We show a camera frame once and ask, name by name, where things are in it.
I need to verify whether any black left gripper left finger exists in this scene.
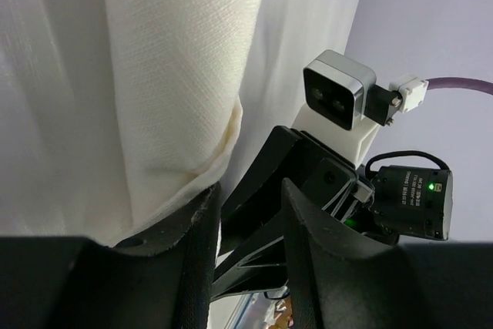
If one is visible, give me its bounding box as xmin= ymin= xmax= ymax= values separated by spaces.
xmin=1 ymin=185 xmax=220 ymax=328

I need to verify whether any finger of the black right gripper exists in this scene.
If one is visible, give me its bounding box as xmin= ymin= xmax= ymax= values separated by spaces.
xmin=211 ymin=237 xmax=288 ymax=300
xmin=221 ymin=126 xmax=327 ymax=244

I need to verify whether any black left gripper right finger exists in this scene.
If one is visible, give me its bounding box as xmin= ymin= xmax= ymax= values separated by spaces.
xmin=281 ymin=180 xmax=492 ymax=328

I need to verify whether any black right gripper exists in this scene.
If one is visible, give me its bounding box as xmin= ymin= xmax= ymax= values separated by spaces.
xmin=300 ymin=150 xmax=453 ymax=247

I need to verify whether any white cloth napkin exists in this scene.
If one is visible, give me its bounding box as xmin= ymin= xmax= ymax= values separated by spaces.
xmin=106 ymin=0 xmax=262 ymax=242

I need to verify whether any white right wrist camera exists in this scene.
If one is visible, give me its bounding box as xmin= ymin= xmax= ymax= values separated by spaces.
xmin=292 ymin=50 xmax=403 ymax=167

